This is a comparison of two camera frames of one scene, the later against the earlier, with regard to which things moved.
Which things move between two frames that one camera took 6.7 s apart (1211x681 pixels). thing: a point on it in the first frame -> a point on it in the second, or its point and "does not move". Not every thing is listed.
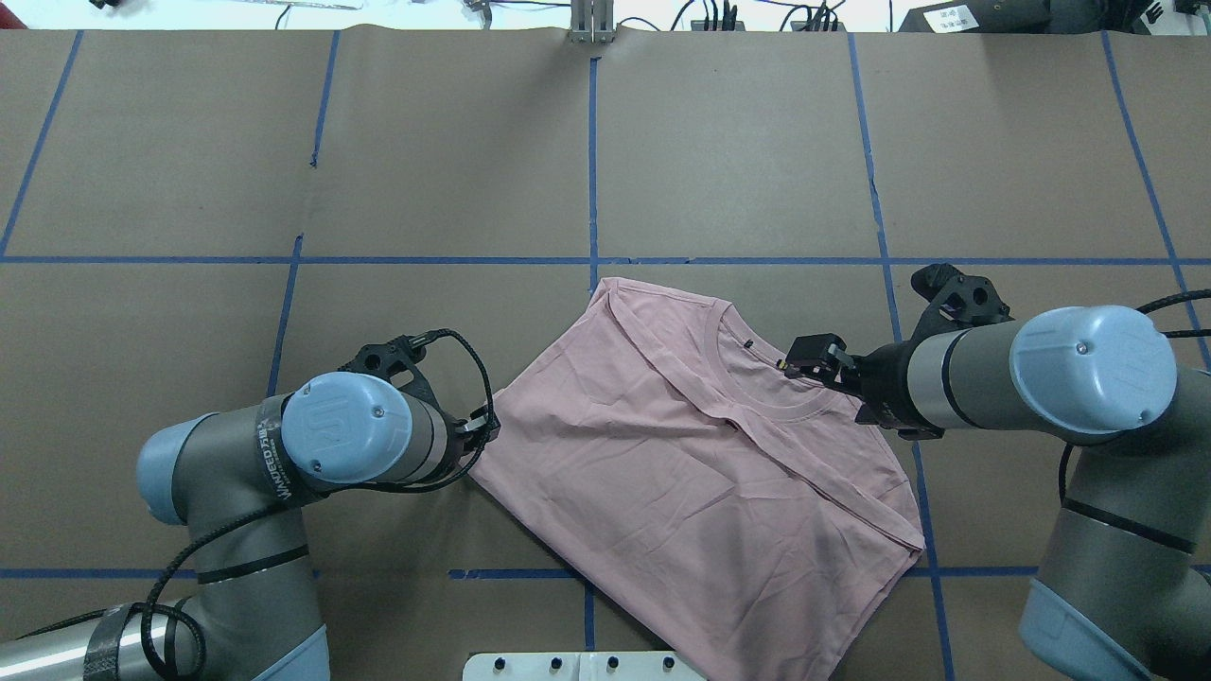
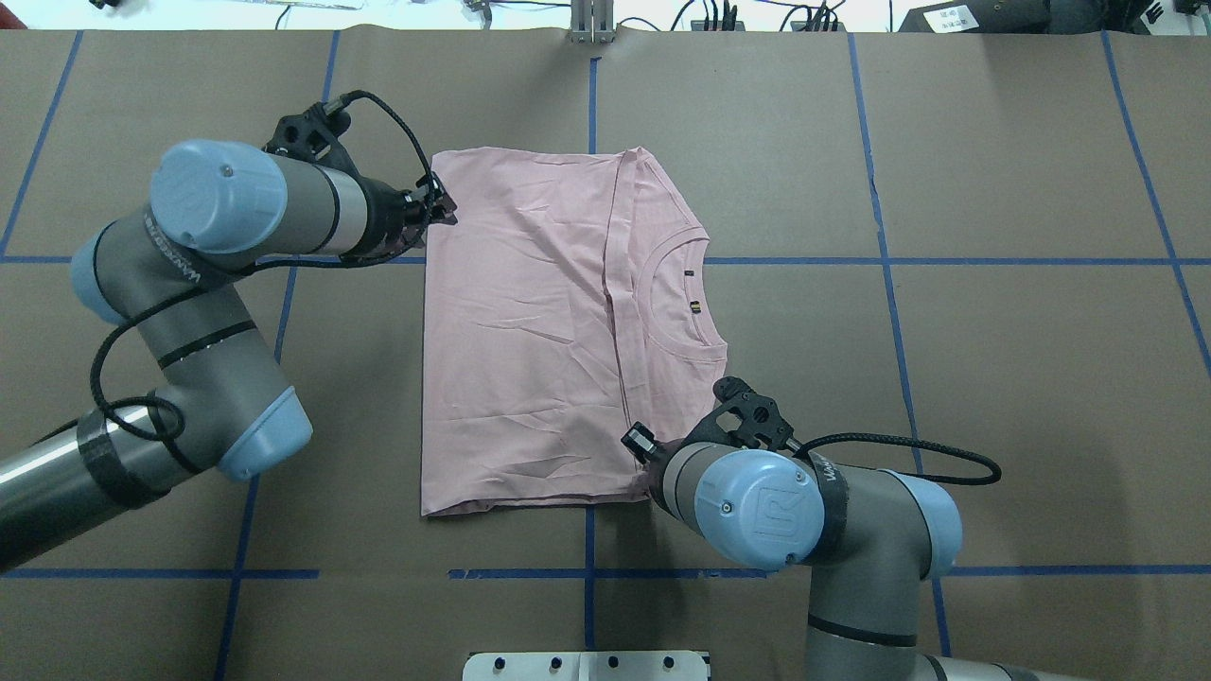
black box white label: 980,16 does not move
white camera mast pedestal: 580,666 does not move
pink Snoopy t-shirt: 733,514 -> 567,319
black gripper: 958,301 -> 741,416
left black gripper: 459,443 -> 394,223
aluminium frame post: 591,22 does not move
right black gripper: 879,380 -> 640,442
